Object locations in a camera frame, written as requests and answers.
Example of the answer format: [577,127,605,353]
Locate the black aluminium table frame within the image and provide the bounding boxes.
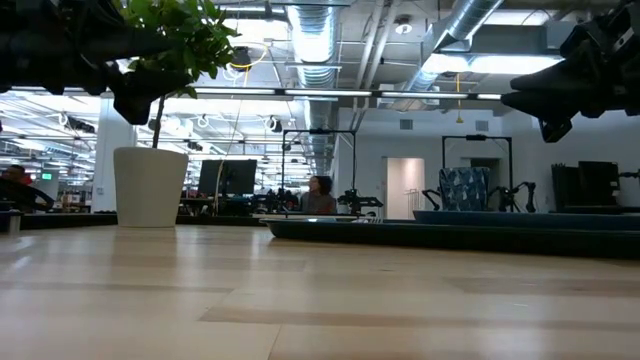
[0,209,272,234]

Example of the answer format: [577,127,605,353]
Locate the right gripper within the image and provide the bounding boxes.
[500,0,640,144]

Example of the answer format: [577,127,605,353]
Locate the black computer monitor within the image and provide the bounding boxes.
[196,158,259,198]

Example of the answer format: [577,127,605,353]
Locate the person in dark top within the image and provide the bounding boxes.
[0,163,56,214]

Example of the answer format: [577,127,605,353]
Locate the white square column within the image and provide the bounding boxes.
[91,96,138,214]

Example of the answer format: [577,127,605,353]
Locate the black ceiling spotlight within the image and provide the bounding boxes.
[230,45,253,72]

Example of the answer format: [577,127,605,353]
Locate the yellow hanging cord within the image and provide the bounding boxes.
[453,72,465,125]

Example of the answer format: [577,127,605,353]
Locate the dark storage cabinets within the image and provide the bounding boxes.
[550,160,622,214]

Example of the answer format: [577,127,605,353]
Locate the white plant pot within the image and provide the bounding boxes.
[112,145,191,230]

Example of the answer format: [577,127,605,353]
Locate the white door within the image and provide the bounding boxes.
[384,156,427,221]

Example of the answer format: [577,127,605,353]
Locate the green leafy plant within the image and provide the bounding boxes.
[112,0,242,150]

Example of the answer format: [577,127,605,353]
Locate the person with curly hair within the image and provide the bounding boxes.
[299,174,338,216]

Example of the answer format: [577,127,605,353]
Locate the dark green plastic tray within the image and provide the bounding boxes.
[259,216,640,261]

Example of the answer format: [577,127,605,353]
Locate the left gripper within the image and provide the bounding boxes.
[49,0,195,126]

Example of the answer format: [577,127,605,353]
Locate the background black robot arms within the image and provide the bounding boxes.
[421,180,540,215]

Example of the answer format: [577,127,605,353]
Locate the dark translucent faceted cup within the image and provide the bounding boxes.
[438,166,492,213]

